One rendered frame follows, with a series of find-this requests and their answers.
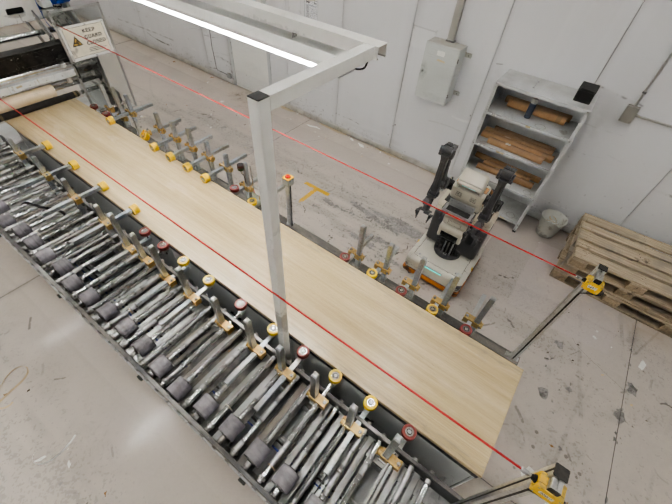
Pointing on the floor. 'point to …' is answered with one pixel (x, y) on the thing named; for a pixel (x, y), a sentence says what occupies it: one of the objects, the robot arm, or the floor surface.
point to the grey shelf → (561, 99)
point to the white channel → (260, 123)
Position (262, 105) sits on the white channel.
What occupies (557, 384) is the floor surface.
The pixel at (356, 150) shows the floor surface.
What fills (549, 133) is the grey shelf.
